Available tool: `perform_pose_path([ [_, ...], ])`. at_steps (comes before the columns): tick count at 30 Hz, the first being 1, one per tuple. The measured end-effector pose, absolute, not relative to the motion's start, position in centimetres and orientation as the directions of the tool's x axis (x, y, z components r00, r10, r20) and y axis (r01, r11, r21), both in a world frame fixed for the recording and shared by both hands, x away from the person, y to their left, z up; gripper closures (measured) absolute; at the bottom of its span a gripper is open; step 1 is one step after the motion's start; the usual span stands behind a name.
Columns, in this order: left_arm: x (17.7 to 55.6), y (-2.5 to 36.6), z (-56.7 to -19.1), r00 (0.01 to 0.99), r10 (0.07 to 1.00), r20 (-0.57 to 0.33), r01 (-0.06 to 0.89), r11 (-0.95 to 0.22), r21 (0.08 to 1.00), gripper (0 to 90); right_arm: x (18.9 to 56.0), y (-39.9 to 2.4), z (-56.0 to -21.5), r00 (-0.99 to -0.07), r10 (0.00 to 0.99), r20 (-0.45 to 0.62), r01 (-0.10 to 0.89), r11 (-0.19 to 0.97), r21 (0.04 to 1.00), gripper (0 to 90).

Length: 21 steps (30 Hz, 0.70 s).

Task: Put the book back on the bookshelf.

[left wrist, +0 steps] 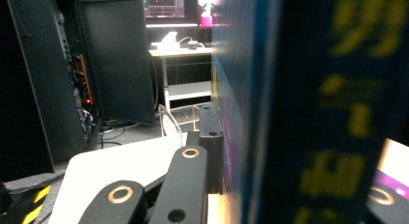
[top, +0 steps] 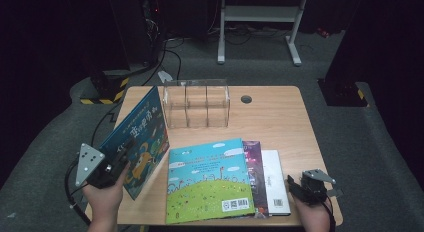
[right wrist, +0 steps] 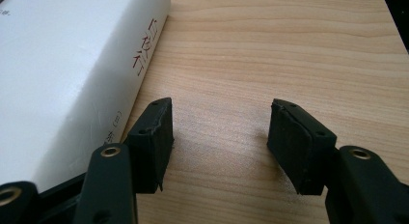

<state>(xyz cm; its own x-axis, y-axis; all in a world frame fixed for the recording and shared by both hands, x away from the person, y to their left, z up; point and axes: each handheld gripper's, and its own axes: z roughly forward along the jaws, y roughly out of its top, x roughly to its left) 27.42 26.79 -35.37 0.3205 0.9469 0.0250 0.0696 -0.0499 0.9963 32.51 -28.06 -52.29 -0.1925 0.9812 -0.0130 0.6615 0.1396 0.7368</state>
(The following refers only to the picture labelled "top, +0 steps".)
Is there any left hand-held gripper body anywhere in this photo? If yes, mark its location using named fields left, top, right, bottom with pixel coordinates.
left=75, top=142, right=130, bottom=190

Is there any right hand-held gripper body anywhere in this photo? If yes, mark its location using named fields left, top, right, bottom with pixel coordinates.
left=300, top=168, right=337, bottom=205

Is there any white book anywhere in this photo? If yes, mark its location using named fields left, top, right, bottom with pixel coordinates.
left=260, top=149, right=292, bottom=217

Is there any dark blue picture book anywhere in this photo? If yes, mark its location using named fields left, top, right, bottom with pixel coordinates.
left=99, top=85, right=170, bottom=200

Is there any purple magazine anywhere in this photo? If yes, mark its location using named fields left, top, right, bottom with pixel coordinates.
left=242, top=140, right=270, bottom=219

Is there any clear acrylic book rack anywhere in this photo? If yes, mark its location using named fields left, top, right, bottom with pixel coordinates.
left=162, top=79, right=231, bottom=130

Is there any light blue green picture book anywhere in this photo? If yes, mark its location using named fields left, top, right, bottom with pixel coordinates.
left=165, top=137, right=256, bottom=225

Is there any person's right hand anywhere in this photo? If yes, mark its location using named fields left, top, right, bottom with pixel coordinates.
left=292, top=196, right=333, bottom=232

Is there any person's left hand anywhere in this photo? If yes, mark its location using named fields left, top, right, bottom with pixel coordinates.
left=82, top=163, right=132, bottom=224

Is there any black yellow striped base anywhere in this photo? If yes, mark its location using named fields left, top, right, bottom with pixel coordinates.
left=79, top=70, right=130, bottom=106
left=317, top=79, right=370, bottom=108

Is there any small white floor object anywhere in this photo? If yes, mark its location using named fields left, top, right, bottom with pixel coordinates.
left=157, top=70, right=174, bottom=84

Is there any dark equipment tower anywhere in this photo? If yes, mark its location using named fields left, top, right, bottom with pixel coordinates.
left=108, top=0, right=168, bottom=67

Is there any white metal stand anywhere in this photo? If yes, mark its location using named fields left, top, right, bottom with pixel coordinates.
left=217, top=0, right=309, bottom=67

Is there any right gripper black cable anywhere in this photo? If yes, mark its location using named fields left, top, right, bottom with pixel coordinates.
left=323, top=195, right=338, bottom=232

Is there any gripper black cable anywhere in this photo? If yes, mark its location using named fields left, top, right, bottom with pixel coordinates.
left=323, top=195, right=338, bottom=232
left=64, top=158, right=93, bottom=226

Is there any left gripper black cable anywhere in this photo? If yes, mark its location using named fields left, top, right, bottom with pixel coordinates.
left=64, top=158, right=93, bottom=226

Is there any thin black floor cable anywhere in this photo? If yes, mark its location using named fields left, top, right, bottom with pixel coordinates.
left=90, top=101, right=124, bottom=150

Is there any thick black floor cable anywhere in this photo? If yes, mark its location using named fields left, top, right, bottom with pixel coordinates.
left=141, top=35, right=184, bottom=87

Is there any bundle of dark cables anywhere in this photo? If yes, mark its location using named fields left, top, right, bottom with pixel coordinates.
left=208, top=23, right=291, bottom=46

